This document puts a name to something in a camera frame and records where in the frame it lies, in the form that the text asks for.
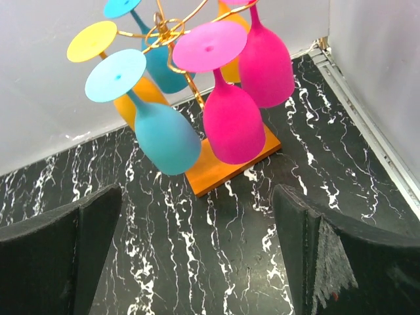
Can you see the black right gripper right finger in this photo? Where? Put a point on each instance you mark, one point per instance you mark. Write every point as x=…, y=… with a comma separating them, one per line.
x=336, y=264

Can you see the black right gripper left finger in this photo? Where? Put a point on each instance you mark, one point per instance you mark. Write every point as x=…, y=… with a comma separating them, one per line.
x=52, y=262

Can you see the blue wine glass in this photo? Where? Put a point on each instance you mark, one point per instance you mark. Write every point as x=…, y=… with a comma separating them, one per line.
x=164, y=135
x=167, y=80

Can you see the pink wine glass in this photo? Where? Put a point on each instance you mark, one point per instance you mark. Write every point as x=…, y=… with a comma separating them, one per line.
x=232, y=121
x=265, y=65

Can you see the rear yellow wine glass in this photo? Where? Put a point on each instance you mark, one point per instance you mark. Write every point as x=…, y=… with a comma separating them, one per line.
x=230, y=72

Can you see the yellow wine glass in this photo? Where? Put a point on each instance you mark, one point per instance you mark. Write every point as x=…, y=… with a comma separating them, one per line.
x=230, y=72
x=93, y=41

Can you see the left yellow wine glass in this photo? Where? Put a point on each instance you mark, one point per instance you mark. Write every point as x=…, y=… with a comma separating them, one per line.
x=93, y=41

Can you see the gold wire glass rack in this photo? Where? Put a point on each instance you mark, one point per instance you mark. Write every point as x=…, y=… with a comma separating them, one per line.
x=208, y=172

